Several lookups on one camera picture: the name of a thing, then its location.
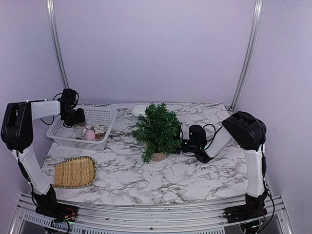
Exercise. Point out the woven bamboo tray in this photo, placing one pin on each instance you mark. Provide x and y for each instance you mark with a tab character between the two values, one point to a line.
76	172

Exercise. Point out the pink pompom ornament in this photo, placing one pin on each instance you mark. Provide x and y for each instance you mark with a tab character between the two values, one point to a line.
90	135

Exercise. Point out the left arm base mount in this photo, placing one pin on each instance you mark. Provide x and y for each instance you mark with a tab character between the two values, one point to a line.
63	212

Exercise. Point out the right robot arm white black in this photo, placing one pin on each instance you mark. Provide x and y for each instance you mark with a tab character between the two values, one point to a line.
250	134

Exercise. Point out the right aluminium frame post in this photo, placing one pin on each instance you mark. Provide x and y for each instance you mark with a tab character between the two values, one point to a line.
248	55

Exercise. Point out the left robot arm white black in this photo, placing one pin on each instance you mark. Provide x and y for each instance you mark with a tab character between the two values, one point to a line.
17	134

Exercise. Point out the white plastic basket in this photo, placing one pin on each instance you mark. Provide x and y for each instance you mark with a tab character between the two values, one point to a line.
93	115

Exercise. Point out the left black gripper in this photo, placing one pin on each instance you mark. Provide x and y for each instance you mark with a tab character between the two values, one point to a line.
81	118

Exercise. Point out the white ceramic bowl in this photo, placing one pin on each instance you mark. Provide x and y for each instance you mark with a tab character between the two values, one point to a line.
139	110

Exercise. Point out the front aluminium rail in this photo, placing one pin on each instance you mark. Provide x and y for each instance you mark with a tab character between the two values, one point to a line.
185	218

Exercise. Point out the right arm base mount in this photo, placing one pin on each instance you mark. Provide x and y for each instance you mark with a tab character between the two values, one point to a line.
242	213

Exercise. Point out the small green christmas tree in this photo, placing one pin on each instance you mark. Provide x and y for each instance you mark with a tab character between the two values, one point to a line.
159	130

